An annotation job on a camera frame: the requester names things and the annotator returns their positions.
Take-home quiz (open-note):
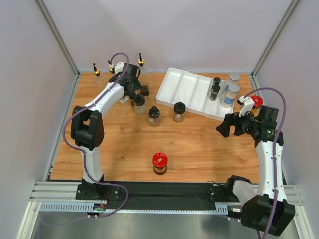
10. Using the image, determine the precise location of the silver-lid salt shaker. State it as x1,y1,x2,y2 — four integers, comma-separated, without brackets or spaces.
221,84,240,109
226,73,240,86

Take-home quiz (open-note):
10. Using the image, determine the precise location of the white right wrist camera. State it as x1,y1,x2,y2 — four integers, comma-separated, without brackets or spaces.
237,96,255,117

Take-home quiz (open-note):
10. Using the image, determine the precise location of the black-lid glass condiment jar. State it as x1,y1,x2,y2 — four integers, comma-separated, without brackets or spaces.
172,102,186,122

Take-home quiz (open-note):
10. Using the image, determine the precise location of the tall bottle with dark sauce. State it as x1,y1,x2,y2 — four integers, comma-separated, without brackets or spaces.
138,53,150,96

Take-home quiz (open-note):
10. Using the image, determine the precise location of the aluminium frame post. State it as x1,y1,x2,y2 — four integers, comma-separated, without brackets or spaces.
34,0,80,77
251,0,301,79

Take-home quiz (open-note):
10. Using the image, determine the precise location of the glass jar with white granules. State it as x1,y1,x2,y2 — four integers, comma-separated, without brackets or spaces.
133,94,146,115

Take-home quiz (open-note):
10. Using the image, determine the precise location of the silver-top pepper grinder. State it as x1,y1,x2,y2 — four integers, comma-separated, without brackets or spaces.
212,77,221,87

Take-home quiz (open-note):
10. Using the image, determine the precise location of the red-lid sauce jar front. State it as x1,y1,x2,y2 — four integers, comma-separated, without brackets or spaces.
152,152,168,175

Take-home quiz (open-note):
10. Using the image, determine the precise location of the red-lid sauce bottle right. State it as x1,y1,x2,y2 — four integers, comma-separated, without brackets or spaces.
251,95,264,114

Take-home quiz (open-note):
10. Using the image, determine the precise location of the oil bottle with dark sauce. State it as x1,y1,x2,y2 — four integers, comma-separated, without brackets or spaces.
93,63,106,89

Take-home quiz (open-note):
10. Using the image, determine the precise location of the aluminium frame post right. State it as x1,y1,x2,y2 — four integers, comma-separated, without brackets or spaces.
251,0,301,79

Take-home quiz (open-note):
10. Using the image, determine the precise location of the glass jar with brown lumps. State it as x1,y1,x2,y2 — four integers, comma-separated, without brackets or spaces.
148,106,160,127

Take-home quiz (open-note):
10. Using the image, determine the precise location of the small black-cap spice jar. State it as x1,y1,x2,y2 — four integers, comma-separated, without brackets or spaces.
129,95,136,107

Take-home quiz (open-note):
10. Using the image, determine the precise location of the small dark spice jar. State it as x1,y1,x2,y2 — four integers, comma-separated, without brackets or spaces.
209,85,220,101

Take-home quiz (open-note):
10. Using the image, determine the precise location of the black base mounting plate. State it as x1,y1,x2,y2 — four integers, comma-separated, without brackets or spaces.
75,180,239,211

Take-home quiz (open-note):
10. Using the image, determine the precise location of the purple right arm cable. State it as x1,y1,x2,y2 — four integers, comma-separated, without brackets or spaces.
243,87,287,239

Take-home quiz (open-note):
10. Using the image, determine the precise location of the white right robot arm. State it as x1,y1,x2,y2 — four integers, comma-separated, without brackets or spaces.
216,106,296,237

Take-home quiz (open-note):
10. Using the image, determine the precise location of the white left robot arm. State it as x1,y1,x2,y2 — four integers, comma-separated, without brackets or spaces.
70,62,141,200

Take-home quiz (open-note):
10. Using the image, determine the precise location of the white divided organizer tray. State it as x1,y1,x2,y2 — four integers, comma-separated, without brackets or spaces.
156,67,234,121

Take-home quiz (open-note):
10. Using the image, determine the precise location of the aluminium frame post left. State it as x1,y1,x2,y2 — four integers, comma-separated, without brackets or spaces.
34,0,80,77

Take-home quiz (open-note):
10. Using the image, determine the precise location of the clear empty oil bottle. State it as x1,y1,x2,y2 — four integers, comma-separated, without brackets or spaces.
119,96,129,104

